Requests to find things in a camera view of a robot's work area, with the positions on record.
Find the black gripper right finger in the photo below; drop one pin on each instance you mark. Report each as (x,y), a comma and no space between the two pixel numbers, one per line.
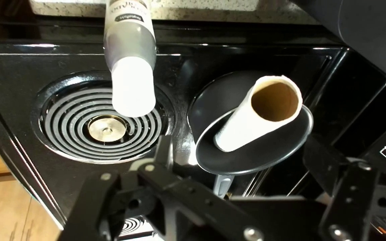
(323,162)

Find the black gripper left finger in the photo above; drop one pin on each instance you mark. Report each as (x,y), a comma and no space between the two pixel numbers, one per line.
(163,152)

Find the black pot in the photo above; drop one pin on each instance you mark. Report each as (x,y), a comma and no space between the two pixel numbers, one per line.
(209,112)

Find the small white-capped spray bottle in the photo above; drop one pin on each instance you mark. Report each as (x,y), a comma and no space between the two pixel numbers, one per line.
(130,55)

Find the black electric stove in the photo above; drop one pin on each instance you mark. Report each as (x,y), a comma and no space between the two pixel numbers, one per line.
(93,169)

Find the black air fryer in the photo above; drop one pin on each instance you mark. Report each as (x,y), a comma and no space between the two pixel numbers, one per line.
(359,23)

